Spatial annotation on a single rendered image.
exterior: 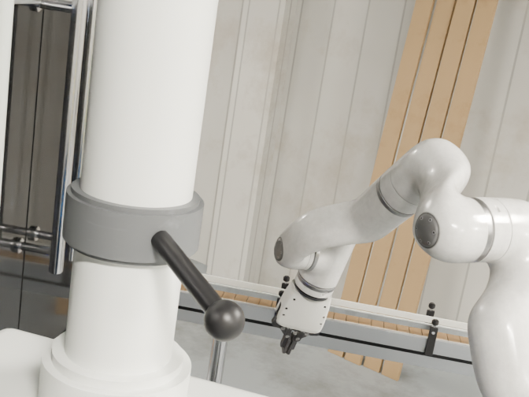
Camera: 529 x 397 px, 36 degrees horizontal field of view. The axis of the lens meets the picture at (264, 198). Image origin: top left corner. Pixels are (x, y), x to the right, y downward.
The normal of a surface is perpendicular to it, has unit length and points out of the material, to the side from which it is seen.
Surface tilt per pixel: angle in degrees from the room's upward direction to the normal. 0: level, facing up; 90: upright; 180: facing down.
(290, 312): 104
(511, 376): 75
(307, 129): 90
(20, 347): 0
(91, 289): 90
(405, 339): 90
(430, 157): 57
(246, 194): 90
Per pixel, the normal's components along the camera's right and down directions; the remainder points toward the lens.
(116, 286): -0.03, 0.25
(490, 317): -0.58, -0.39
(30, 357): 0.15, -0.96
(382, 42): -0.59, 0.12
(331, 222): -0.30, -0.40
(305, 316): 0.04, 0.55
